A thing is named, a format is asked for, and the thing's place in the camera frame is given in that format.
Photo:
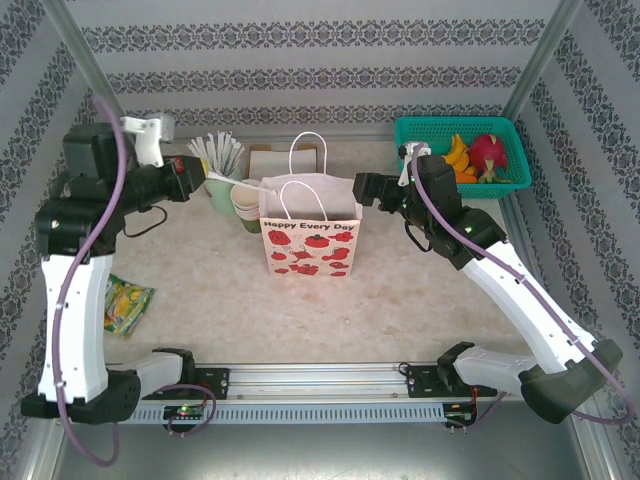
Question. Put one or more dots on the brown cardboard napkin tray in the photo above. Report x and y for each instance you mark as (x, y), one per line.
(254, 147)

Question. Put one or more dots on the white red printed paper bag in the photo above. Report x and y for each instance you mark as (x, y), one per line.
(310, 250)

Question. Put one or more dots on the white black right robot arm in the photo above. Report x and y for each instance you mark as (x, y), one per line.
(525, 300)

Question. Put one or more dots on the green paper coffee cup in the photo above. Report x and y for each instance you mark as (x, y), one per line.
(245, 216)
(245, 198)
(251, 227)

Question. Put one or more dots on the pale green straw holder cup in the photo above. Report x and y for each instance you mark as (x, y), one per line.
(220, 200)

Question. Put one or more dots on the yellow toy banana bunch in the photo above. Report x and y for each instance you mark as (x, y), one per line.
(457, 155)

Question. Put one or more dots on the teal plastic basket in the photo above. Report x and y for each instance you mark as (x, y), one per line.
(500, 192)

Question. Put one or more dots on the pink toy dragon fruit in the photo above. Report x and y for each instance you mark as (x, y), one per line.
(490, 152)

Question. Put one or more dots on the green yellow snack packet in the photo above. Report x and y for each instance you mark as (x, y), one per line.
(125, 305)

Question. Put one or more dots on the right small circuit board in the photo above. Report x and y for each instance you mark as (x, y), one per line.
(460, 417)

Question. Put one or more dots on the small circuit board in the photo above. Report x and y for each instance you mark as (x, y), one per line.
(460, 417)
(182, 412)

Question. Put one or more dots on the left small circuit board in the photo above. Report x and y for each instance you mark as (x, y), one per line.
(182, 412)

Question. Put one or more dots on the aluminium frame bar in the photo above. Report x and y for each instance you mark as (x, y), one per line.
(360, 138)

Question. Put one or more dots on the aluminium frame post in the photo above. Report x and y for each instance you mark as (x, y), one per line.
(545, 50)
(75, 45)

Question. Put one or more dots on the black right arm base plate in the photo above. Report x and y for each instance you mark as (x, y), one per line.
(417, 380)

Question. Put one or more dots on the aluminium mounting rail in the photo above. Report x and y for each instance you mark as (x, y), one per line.
(320, 380)

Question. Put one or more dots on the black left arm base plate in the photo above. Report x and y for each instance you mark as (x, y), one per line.
(217, 382)

